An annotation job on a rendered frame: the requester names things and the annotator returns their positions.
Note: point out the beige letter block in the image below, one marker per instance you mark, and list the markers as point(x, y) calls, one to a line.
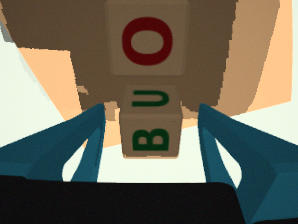
point(150, 122)
point(147, 38)

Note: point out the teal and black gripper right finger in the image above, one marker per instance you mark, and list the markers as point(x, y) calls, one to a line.
point(268, 189)

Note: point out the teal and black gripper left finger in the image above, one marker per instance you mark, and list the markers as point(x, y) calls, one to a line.
point(42, 155)

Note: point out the tan square mat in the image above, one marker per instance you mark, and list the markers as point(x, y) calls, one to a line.
point(238, 59)

